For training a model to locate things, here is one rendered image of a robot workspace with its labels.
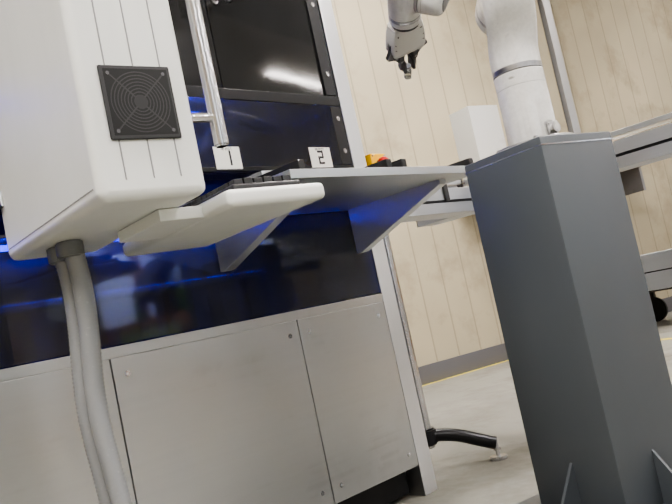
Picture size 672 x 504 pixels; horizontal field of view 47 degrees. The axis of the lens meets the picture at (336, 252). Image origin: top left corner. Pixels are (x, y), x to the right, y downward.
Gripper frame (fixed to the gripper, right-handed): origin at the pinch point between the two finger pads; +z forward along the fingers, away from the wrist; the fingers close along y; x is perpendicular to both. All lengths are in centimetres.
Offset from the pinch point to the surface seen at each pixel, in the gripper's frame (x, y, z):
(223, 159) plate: 5, 57, -4
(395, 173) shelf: 37.1, 24.9, -10.3
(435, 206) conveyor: 2, -7, 74
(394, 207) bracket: 26.2, 20.7, 21.5
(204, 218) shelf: 54, 70, -51
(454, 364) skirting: -30, -40, 333
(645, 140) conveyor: 32, -67, 48
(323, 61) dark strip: -25.4, 14.6, 12.7
